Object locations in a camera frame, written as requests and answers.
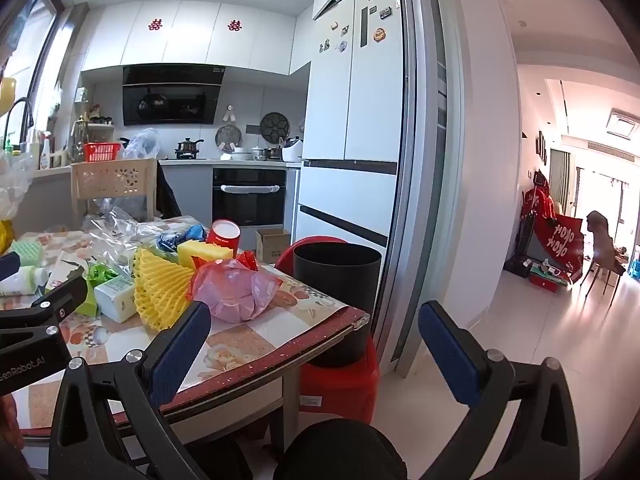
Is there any red paper cup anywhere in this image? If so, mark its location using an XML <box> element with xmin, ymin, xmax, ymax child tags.
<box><xmin>205</xmin><ymin>219</ymin><xmax>242</xmax><ymax>257</ymax></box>

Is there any yellow foam fruit net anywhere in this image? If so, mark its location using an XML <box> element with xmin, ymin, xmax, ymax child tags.
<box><xmin>132</xmin><ymin>247</ymin><xmax>201</xmax><ymax>332</ymax></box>

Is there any black cooking pot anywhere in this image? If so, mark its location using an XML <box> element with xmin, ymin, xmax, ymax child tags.
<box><xmin>174</xmin><ymin>137</ymin><xmax>205</xmax><ymax>159</ymax></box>

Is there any green paper box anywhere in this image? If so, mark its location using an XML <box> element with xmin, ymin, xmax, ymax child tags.
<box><xmin>81</xmin><ymin>264</ymin><xmax>120</xmax><ymax>317</ymax></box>

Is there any translucent plastic bag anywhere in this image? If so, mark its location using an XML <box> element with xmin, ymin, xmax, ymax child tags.
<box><xmin>122</xmin><ymin>127</ymin><xmax>161</xmax><ymax>160</ymax></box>

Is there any beige plastic chair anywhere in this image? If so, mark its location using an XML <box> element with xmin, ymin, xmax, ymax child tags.
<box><xmin>70</xmin><ymin>157</ymin><xmax>159</xmax><ymax>227</ymax></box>

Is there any round patterned plate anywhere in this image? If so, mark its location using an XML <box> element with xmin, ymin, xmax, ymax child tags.
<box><xmin>215</xmin><ymin>125</ymin><xmax>244</xmax><ymax>154</ymax></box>

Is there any round dark compartment tray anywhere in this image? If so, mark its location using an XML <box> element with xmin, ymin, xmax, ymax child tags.
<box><xmin>259</xmin><ymin>111</ymin><xmax>291</xmax><ymax>144</ymax></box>

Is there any green wavy sponge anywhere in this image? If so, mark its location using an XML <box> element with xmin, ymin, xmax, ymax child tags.
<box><xmin>10</xmin><ymin>240</ymin><xmax>49</xmax><ymax>267</ymax></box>

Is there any black range hood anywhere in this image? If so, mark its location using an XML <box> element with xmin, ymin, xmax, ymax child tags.
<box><xmin>122</xmin><ymin>64</ymin><xmax>226</xmax><ymax>127</ymax></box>

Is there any clear plastic bag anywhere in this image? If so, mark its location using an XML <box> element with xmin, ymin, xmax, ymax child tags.
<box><xmin>0</xmin><ymin>151</ymin><xmax>37</xmax><ymax>222</ymax></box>
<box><xmin>81</xmin><ymin>206</ymin><xmax>168</xmax><ymax>267</ymax></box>

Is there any white carton box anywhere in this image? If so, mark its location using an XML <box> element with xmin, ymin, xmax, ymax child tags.
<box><xmin>93</xmin><ymin>276</ymin><xmax>139</xmax><ymax>324</ymax></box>

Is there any grey sliding door frame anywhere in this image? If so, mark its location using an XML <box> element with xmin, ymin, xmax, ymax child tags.
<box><xmin>395</xmin><ymin>0</ymin><xmax>469</xmax><ymax>377</ymax></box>

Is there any yellow sponge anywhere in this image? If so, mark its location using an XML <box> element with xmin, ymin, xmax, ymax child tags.
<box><xmin>177</xmin><ymin>240</ymin><xmax>235</xmax><ymax>269</ymax></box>

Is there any brown dining chair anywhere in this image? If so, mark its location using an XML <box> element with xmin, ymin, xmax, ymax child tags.
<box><xmin>581</xmin><ymin>210</ymin><xmax>627</xmax><ymax>302</ymax></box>

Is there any dark jacket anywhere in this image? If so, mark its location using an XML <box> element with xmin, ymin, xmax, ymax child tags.
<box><xmin>155</xmin><ymin>160</ymin><xmax>182</xmax><ymax>219</ymax></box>

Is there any black round trash bin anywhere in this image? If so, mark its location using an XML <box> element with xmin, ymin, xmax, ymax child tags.
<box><xmin>292</xmin><ymin>242</ymin><xmax>383</xmax><ymax>369</ymax></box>

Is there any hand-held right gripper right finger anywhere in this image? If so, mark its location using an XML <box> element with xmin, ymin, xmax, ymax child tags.
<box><xmin>418</xmin><ymin>301</ymin><xmax>596</xmax><ymax>480</ymax></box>

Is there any black kitchen faucet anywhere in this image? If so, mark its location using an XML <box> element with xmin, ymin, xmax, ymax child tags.
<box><xmin>3</xmin><ymin>97</ymin><xmax>35</xmax><ymax>152</ymax></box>

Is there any white rice cooker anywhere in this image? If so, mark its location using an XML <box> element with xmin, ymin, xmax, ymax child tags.
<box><xmin>281</xmin><ymin>137</ymin><xmax>305</xmax><ymax>163</ymax></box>

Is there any cardboard box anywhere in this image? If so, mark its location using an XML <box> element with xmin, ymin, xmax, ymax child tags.
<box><xmin>255</xmin><ymin>227</ymin><xmax>292</xmax><ymax>265</ymax></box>

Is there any blue plastic bag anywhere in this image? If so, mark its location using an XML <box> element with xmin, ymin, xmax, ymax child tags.
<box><xmin>156</xmin><ymin>223</ymin><xmax>207</xmax><ymax>254</ymax></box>

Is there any red flat box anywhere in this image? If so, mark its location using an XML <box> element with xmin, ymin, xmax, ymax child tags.
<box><xmin>528</xmin><ymin>272</ymin><xmax>569</xmax><ymax>293</ymax></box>

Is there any white refrigerator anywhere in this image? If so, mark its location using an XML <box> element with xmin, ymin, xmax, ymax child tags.
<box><xmin>292</xmin><ymin>0</ymin><xmax>407</xmax><ymax>262</ymax></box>

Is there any red printed banner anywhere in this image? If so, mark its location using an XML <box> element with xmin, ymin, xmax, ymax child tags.
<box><xmin>520</xmin><ymin>184</ymin><xmax>584</xmax><ymax>287</ymax></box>

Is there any red wrapper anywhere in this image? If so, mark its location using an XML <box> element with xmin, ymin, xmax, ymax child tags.
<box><xmin>231</xmin><ymin>251</ymin><xmax>261</xmax><ymax>273</ymax></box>

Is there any pink plastic bag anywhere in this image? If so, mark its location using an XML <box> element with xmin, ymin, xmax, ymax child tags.
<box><xmin>190</xmin><ymin>259</ymin><xmax>279</xmax><ymax>323</ymax></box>

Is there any ceiling vent panel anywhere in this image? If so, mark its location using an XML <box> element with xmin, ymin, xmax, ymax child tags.
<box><xmin>604</xmin><ymin>109</ymin><xmax>640</xmax><ymax>139</ymax></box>

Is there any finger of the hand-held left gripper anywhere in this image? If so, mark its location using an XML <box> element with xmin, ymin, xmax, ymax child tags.
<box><xmin>0</xmin><ymin>273</ymin><xmax>89</xmax><ymax>333</ymax></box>
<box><xmin>0</xmin><ymin>251</ymin><xmax>22</xmax><ymax>281</ymax></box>

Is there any black built-in oven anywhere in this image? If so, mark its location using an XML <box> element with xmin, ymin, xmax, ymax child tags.
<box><xmin>211</xmin><ymin>167</ymin><xmax>287</xmax><ymax>227</ymax></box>

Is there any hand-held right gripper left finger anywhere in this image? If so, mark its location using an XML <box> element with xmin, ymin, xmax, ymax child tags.
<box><xmin>48</xmin><ymin>301</ymin><xmax>213</xmax><ymax>480</ymax></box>

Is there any red plastic basket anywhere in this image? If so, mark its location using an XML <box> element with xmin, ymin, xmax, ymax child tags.
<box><xmin>82</xmin><ymin>142</ymin><xmax>124</xmax><ymax>163</ymax></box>

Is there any red plastic stool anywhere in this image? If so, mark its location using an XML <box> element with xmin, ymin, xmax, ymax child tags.
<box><xmin>274</xmin><ymin>236</ymin><xmax>382</xmax><ymax>427</ymax></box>

